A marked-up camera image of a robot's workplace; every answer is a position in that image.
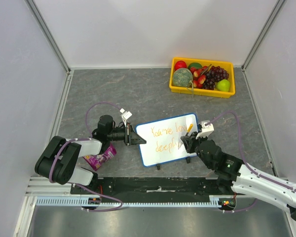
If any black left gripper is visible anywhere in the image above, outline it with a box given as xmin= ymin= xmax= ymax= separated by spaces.
xmin=108 ymin=122 xmax=146 ymax=146

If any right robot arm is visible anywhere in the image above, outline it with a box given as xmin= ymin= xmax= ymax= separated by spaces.
xmin=181 ymin=132 xmax=296 ymax=221

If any yellow plastic fruit bin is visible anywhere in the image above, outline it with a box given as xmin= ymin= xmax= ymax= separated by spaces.
xmin=169 ymin=57 xmax=235 ymax=98

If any purple snack bag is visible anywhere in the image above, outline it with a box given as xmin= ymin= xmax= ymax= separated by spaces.
xmin=83 ymin=143 xmax=116 ymax=171

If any red apple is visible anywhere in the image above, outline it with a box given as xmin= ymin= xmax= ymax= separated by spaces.
xmin=174 ymin=60 xmax=187 ymax=71

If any green pear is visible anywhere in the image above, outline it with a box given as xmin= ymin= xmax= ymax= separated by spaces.
xmin=216 ymin=79 xmax=230 ymax=92

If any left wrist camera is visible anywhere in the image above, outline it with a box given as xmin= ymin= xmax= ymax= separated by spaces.
xmin=118 ymin=108 xmax=132 ymax=127

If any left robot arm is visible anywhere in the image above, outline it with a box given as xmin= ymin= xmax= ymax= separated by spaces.
xmin=35 ymin=115 xmax=147 ymax=194

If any white orange marker pen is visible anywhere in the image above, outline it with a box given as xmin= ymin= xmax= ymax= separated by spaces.
xmin=178 ymin=123 xmax=193 ymax=149

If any green round fruit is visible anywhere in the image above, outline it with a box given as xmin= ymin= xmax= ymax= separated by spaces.
xmin=188 ymin=62 xmax=202 ymax=70

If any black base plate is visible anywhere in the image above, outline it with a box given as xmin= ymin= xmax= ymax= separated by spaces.
xmin=70 ymin=176 xmax=247 ymax=203

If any white slotted cable duct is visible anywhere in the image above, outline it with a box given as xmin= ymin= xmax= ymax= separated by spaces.
xmin=36 ymin=197 xmax=222 ymax=208

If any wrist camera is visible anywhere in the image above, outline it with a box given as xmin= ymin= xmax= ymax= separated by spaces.
xmin=118 ymin=108 xmax=132 ymax=127
xmin=196 ymin=120 xmax=214 ymax=139

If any blue framed whiteboard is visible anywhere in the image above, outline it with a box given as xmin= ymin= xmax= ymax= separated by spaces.
xmin=136 ymin=113 xmax=198 ymax=167

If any dark purple grape bunch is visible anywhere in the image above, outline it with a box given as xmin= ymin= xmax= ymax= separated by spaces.
xmin=202 ymin=66 xmax=229 ymax=90

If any green netted melon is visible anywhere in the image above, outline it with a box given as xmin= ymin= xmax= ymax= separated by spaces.
xmin=172 ymin=68 xmax=193 ymax=87

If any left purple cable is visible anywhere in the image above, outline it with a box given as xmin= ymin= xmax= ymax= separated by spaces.
xmin=48 ymin=102 xmax=124 ymax=213

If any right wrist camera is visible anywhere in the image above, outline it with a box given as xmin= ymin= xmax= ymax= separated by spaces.
xmin=196 ymin=120 xmax=214 ymax=139

